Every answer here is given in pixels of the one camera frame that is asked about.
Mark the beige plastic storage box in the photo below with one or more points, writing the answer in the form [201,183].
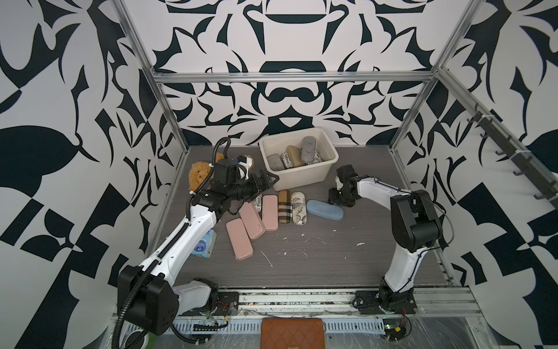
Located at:
[300,176]

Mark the map print glasses case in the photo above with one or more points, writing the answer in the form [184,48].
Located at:
[298,208]

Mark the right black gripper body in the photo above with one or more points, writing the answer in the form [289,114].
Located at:
[338,197]

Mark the green circuit board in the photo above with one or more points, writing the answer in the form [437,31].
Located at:
[395,331]

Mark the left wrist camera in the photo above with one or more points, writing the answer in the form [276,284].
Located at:
[246,164]

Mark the brown quilted leather wallet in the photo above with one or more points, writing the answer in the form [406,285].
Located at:
[292,333]

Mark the newspaper flag case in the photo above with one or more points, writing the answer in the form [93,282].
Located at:
[286,161]

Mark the plaid brown glasses case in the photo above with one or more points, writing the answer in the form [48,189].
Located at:
[284,207]

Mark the grey woven rectangular case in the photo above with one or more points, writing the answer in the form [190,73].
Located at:
[275,163]

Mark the pink glasses case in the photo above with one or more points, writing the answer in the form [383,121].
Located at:
[252,221]
[241,243]
[270,212]

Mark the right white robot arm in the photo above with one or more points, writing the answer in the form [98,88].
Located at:
[416,228]

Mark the blue tissue pack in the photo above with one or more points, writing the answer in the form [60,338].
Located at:
[205,246]

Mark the tan woven glasses case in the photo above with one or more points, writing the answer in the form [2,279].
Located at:
[296,156]

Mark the grey glasses case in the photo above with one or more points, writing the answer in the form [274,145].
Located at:
[308,149]

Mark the orange plush teddy bear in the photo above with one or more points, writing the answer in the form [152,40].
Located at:
[201,169]

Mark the pink glasses case middle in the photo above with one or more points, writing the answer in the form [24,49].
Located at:
[252,221]

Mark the blue glasses case back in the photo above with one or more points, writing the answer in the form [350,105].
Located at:
[325,210]

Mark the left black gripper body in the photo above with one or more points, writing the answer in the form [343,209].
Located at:
[244,190]

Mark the pink glasses case front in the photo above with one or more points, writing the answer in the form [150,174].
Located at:
[241,243]

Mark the pink glasses case right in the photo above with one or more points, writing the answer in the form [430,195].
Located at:
[270,212]

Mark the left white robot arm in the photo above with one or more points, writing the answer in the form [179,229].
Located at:
[147,294]

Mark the newspaper print case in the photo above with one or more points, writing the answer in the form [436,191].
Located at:
[317,158]
[257,203]

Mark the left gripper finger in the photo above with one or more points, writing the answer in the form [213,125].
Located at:
[266,176]
[262,187]

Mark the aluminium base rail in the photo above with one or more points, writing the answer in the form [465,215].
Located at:
[428,301]

